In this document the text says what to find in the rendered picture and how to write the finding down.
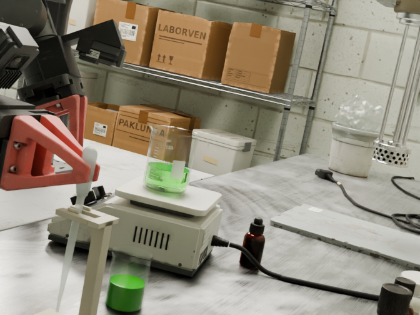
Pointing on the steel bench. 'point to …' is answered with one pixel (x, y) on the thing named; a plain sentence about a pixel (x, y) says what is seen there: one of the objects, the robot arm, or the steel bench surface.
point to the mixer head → (405, 10)
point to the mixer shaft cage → (384, 150)
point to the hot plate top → (139, 194)
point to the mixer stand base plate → (352, 234)
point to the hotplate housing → (152, 233)
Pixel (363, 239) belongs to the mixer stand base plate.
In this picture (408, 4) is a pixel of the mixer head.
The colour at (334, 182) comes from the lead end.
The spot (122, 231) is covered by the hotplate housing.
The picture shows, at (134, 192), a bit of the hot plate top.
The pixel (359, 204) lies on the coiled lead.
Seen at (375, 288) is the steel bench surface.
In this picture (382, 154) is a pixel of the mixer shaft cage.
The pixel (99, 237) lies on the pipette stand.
